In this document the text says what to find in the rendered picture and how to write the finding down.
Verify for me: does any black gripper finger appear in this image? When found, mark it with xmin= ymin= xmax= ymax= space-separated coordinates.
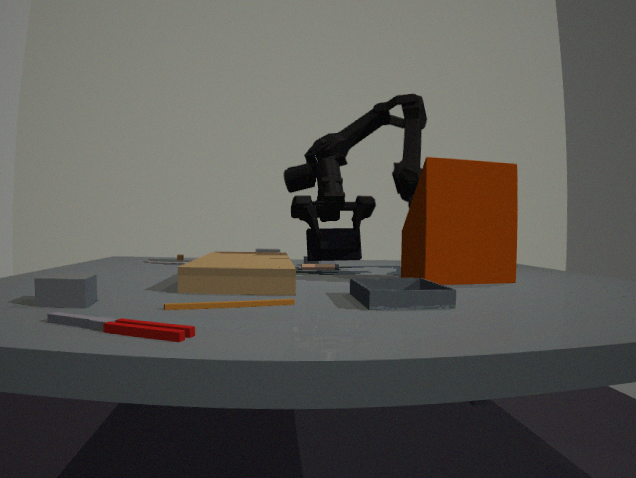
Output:
xmin=352 ymin=205 xmax=369 ymax=238
xmin=299 ymin=205 xmax=320 ymax=241

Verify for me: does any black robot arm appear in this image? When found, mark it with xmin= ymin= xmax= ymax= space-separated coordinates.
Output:
xmin=283 ymin=94 xmax=427 ymax=208

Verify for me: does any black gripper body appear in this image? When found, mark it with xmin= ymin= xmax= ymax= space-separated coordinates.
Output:
xmin=291 ymin=174 xmax=376 ymax=218

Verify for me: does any orange-brown thin flat bar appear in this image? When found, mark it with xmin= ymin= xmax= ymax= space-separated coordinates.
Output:
xmin=164 ymin=299 xmax=295 ymax=310

